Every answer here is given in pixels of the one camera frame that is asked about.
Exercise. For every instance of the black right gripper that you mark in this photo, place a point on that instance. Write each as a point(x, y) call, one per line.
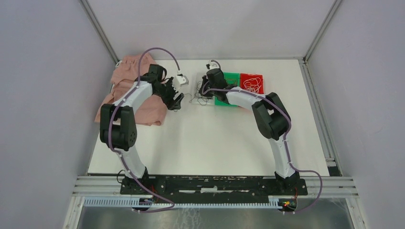
point(202, 90)

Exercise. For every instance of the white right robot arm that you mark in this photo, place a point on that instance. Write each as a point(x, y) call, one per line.
point(272, 119)

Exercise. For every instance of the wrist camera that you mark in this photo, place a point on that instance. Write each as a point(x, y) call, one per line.
point(180, 80)
point(213, 64)

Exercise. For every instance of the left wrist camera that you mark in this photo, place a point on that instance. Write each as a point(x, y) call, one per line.
point(180, 80)

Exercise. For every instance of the green plastic bin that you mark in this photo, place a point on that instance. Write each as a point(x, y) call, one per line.
point(231, 78)

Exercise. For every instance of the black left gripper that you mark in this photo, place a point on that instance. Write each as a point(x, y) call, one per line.
point(169, 101)

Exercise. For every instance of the red plastic bin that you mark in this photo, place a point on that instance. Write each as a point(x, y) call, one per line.
point(252, 82)

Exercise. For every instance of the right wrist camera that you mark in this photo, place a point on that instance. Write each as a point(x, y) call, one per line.
point(213, 64)

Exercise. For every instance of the clear plastic bin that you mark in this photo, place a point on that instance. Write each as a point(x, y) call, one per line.
point(197, 98)

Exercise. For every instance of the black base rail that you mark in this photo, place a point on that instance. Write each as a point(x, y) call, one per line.
point(181, 189)

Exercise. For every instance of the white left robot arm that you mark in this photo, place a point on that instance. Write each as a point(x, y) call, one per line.
point(117, 120)

